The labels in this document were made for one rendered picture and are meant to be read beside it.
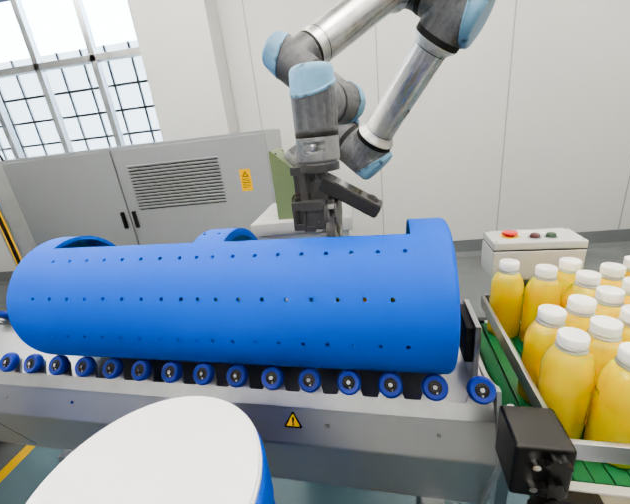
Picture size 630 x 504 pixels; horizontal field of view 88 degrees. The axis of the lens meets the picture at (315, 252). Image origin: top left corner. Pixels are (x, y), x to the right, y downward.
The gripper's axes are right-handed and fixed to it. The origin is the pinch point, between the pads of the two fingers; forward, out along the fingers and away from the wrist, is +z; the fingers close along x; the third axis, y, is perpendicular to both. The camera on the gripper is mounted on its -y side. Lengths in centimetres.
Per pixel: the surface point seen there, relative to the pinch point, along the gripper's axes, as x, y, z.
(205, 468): 35.0, 12.5, 11.1
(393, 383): 11.6, -9.9, 17.9
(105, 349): 14, 47, 12
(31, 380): 13, 74, 23
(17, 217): -33, 122, -6
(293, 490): -28, 32, 115
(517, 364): 5.7, -31.6, 17.1
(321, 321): 15.0, 1.1, 3.1
